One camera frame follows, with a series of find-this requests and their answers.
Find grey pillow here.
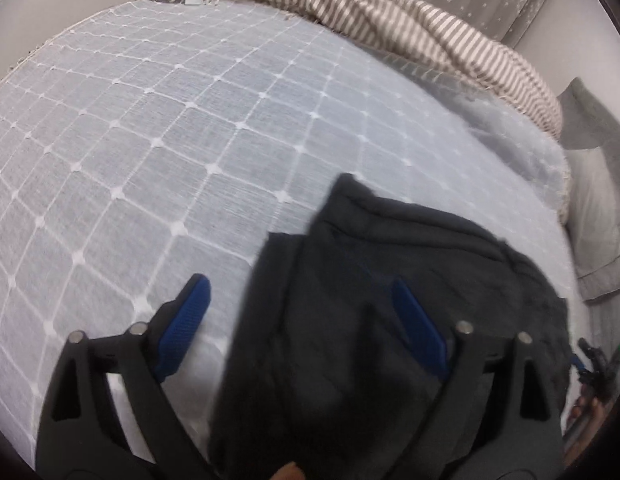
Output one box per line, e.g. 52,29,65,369
562,145,620,303

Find black long-sleeve garment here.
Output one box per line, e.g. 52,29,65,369
207,172,573,480

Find dark grey textured cushion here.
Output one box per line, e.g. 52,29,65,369
557,77,620,161

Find beige striped duvet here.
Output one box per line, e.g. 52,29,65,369
140,0,563,138

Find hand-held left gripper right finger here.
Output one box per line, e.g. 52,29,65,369
390,277,565,480

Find light blue checked blanket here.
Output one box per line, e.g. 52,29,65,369
0,0,578,466

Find grey bed sheet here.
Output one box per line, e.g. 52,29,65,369
572,285,620,361

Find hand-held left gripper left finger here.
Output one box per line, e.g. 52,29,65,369
35,273,211,480

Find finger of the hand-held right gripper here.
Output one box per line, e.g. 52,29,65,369
570,337,608,387

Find person's right hand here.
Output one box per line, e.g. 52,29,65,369
564,393,608,462

